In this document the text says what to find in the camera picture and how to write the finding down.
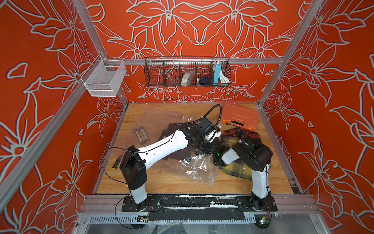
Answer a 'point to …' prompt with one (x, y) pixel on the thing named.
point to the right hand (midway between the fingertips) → (184, 148)
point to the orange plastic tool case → (237, 114)
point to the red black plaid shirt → (242, 133)
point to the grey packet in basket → (187, 79)
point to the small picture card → (141, 135)
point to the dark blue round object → (205, 81)
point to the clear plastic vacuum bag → (148, 125)
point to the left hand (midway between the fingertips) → (216, 151)
